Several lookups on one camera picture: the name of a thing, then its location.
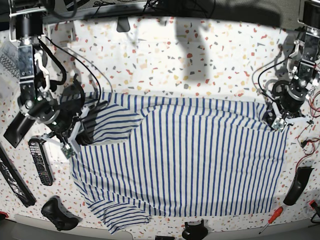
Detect black game controller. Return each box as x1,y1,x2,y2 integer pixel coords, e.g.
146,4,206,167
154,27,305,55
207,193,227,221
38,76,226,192
41,197,80,232

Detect grey clamp at table edge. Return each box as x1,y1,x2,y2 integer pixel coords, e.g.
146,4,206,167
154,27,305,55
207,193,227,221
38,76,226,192
116,16,131,33

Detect black curved handle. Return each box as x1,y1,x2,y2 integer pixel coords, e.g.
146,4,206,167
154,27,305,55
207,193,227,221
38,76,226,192
283,166,314,206

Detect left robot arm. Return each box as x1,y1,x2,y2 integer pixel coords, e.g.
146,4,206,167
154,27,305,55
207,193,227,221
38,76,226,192
260,0,320,132

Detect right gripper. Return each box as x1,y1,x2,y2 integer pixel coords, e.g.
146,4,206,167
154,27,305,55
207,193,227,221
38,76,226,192
40,105,97,159

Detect small red black clip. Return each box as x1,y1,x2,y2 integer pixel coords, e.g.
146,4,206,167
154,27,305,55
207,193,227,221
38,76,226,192
309,200,319,209

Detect long black flat bar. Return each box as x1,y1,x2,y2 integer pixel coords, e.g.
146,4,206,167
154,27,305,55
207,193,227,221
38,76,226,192
0,146,36,208

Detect black cylinder speaker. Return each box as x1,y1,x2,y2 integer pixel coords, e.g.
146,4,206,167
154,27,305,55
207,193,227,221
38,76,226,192
3,112,35,148

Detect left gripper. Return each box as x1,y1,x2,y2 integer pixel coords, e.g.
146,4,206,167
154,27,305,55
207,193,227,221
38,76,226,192
264,101,313,132

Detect black tv remote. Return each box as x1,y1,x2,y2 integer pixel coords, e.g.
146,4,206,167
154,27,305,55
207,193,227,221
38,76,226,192
28,136,54,186

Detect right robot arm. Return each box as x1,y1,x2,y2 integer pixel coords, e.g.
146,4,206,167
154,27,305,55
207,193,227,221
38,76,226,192
4,0,96,159

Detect clear plastic screw box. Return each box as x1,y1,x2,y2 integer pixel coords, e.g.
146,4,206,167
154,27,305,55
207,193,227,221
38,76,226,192
0,40,20,101

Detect blue white striped t-shirt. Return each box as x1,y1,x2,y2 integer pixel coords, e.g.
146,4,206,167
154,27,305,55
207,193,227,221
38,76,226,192
70,93,288,234

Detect red black wires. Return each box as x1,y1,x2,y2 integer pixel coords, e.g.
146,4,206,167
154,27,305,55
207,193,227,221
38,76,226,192
294,92,320,176

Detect red handled screwdriver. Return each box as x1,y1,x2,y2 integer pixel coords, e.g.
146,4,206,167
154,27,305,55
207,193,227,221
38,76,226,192
258,206,284,235

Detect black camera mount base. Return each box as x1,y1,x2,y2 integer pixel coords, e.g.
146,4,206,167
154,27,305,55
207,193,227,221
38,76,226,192
182,219,209,240

